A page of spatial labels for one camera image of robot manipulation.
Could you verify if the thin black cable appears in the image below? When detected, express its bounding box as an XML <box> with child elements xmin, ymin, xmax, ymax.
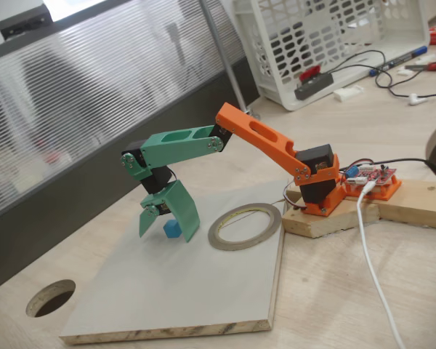
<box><xmin>328</xmin><ymin>49</ymin><xmax>388</xmax><ymax>76</ymax></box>
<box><xmin>332</xmin><ymin>63</ymin><xmax>436</xmax><ymax>99</ymax></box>

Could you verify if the ribbed translucent desk partition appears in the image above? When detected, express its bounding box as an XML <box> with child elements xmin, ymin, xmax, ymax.
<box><xmin>0</xmin><ymin>0</ymin><xmax>261</xmax><ymax>296</ymax></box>

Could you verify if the wooden base plank with holes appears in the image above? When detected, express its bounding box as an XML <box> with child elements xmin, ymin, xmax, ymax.
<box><xmin>377</xmin><ymin>177</ymin><xmax>436</xmax><ymax>230</ymax></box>

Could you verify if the red controller circuit board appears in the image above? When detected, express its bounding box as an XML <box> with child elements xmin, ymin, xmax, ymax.
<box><xmin>343</xmin><ymin>163</ymin><xmax>399</xmax><ymax>190</ymax></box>

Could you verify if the grey metal post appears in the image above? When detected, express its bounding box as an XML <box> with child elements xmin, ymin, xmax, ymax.
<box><xmin>199</xmin><ymin>0</ymin><xmax>263</xmax><ymax>121</ymax></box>

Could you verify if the thick wooden base block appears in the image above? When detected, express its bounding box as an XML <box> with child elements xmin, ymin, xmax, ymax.
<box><xmin>281</xmin><ymin>183</ymin><xmax>382</xmax><ymax>239</ymax></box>

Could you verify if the grey ring of tape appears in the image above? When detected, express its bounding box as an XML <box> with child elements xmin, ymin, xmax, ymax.
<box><xmin>207</xmin><ymin>203</ymin><xmax>283</xmax><ymax>252</ymax></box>

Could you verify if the white plastic printed part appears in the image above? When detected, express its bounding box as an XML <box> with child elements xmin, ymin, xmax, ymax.
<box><xmin>333</xmin><ymin>84</ymin><xmax>365</xmax><ymax>103</ymax></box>

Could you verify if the white-topped chipboard panel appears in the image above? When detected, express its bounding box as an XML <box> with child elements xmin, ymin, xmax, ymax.
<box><xmin>59</xmin><ymin>180</ymin><xmax>288</xmax><ymax>345</ymax></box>

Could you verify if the black box with red switch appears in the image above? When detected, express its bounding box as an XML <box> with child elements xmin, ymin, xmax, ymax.
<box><xmin>294</xmin><ymin>64</ymin><xmax>334</xmax><ymax>101</ymax></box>

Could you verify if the small blue cube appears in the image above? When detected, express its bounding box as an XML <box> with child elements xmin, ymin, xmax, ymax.
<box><xmin>163</xmin><ymin>219</ymin><xmax>181</xmax><ymax>239</ymax></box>

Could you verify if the blue capped marker pen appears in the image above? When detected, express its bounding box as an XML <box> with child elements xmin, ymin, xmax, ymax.
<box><xmin>369</xmin><ymin>45</ymin><xmax>428</xmax><ymax>76</ymax></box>

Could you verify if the white perforated plastic basket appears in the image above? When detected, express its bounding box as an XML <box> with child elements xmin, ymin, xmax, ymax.
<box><xmin>234</xmin><ymin>0</ymin><xmax>430</xmax><ymax>112</ymax></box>

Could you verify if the orange controller board mount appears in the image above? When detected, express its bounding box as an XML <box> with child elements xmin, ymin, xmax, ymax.
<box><xmin>343</xmin><ymin>174</ymin><xmax>403</xmax><ymax>202</ymax></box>

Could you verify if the black box device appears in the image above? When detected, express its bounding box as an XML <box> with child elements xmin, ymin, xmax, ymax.
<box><xmin>0</xmin><ymin>3</ymin><xmax>52</xmax><ymax>39</ymax></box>

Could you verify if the white USB cable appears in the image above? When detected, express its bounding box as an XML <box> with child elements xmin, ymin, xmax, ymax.
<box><xmin>355</xmin><ymin>181</ymin><xmax>408</xmax><ymax>349</ymax></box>

